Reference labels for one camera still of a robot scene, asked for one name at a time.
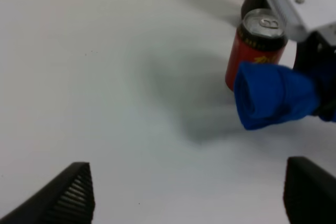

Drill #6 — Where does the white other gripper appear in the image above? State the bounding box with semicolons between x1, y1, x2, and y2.
267;0;335;122

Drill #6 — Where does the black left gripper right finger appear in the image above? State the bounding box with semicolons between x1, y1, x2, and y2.
283;156;335;224

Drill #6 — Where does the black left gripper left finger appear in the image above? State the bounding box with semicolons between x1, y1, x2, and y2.
1;162;95;223

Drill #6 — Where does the blue towel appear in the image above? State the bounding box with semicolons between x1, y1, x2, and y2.
234;62;320;130

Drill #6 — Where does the red herbal tea can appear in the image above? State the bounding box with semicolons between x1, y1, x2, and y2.
225;8;288;90

